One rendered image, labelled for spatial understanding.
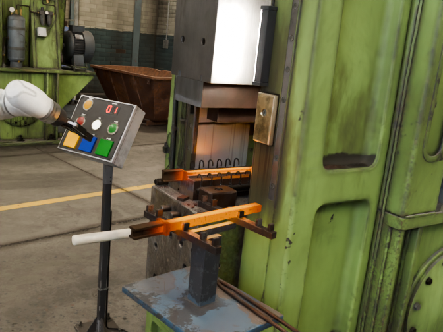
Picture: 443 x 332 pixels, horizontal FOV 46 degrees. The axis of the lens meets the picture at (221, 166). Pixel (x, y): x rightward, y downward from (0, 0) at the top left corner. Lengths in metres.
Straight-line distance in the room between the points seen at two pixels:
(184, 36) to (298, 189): 0.74
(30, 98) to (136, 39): 9.69
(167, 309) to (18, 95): 0.91
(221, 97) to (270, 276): 0.68
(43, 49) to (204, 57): 5.12
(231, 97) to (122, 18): 9.51
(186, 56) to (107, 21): 9.23
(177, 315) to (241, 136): 1.09
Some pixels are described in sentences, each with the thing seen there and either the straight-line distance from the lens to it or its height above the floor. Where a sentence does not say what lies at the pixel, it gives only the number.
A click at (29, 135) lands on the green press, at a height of 0.12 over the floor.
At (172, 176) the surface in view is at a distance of 1.99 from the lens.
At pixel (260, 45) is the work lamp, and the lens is 1.80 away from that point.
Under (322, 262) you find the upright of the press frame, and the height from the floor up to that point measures 0.75.
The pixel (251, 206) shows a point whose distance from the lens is 1.59.
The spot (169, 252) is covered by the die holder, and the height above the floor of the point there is 0.69.
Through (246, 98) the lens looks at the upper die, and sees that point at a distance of 2.01.
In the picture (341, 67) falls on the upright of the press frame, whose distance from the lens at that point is 1.83.
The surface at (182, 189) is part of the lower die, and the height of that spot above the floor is 0.94.
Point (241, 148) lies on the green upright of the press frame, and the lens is 2.38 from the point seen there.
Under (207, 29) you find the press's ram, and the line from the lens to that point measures 1.89.
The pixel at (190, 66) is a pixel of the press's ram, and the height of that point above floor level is 1.41.
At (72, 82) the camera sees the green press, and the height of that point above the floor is 0.76.
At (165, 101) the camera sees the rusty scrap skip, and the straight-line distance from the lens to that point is 8.61.
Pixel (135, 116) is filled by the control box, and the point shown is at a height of 1.15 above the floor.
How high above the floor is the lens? 1.52
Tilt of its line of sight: 14 degrees down
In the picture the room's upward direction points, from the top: 6 degrees clockwise
